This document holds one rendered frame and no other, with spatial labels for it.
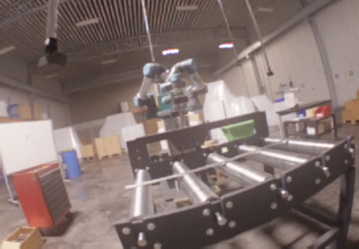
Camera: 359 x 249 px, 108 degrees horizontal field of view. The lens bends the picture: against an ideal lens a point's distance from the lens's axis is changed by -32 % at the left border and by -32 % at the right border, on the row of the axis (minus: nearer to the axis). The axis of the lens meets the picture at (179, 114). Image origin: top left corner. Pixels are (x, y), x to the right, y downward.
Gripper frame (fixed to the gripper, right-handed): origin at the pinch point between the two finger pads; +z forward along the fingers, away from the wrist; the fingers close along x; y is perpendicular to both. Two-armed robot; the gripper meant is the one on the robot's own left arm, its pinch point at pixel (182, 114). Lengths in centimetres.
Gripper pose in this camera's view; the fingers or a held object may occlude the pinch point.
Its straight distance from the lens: 148.2
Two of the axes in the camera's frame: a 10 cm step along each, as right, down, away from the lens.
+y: 4.8, -1.2, -8.7
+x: 8.5, -1.7, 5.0
